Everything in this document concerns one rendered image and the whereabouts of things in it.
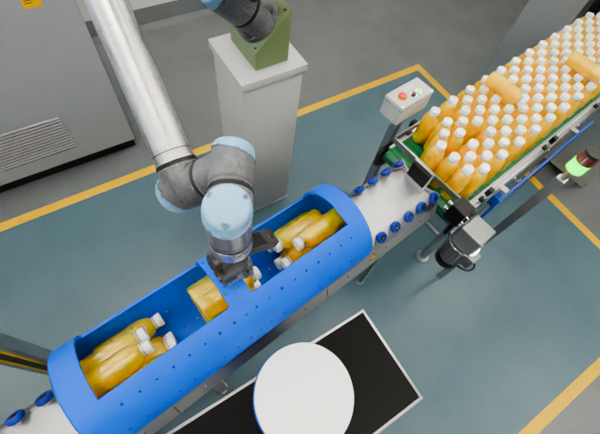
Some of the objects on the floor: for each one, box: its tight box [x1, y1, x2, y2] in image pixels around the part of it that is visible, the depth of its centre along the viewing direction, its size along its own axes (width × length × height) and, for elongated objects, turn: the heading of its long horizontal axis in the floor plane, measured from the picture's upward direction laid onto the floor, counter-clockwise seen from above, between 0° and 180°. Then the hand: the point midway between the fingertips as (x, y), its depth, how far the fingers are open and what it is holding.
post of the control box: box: [363, 121, 403, 185], centre depth 210 cm, size 4×4×100 cm
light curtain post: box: [0, 332, 53, 375], centre depth 118 cm, size 6×6×170 cm
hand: (242, 271), depth 98 cm, fingers closed, pressing on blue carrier
